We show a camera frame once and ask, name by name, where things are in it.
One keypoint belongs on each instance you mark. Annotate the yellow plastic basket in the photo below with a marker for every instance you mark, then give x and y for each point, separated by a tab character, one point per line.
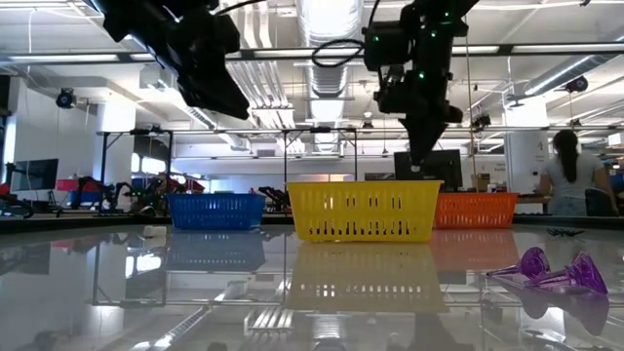
365	187

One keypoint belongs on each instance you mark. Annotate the blue plastic basket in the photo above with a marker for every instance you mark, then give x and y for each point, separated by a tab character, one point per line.
217	212

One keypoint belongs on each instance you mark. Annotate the brown cardboard box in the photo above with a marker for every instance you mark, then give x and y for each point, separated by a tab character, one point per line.
480	181

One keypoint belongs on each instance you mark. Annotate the black plastic spider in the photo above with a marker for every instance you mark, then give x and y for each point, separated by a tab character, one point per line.
565	231

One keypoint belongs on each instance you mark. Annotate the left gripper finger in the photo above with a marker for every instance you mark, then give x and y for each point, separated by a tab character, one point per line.
224	103

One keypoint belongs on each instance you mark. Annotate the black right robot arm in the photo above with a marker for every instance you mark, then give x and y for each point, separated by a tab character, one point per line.
439	19

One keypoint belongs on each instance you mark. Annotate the purple plastic cone toy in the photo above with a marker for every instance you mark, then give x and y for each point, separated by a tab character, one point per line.
531	264
587	273

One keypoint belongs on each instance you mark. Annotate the black office chair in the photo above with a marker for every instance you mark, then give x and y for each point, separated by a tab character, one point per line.
597	202

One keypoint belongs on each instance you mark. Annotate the person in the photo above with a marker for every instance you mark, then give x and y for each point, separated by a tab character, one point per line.
570	170

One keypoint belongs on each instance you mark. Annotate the orange plastic basket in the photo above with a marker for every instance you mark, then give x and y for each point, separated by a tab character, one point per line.
478	209

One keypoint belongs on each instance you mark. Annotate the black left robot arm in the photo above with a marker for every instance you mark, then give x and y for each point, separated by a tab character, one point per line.
146	19

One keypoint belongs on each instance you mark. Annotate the silver ventilation duct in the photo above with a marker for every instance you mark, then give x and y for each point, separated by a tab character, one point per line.
331	29
565	73

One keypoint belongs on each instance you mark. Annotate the black ceiling camera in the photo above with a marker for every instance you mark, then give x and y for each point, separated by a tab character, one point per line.
66	99
576	84
481	120

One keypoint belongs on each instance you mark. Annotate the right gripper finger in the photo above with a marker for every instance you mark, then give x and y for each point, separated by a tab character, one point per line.
431	134
413	139

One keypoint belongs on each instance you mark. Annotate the black computer monitor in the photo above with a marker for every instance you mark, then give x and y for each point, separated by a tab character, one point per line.
36	174
446	170

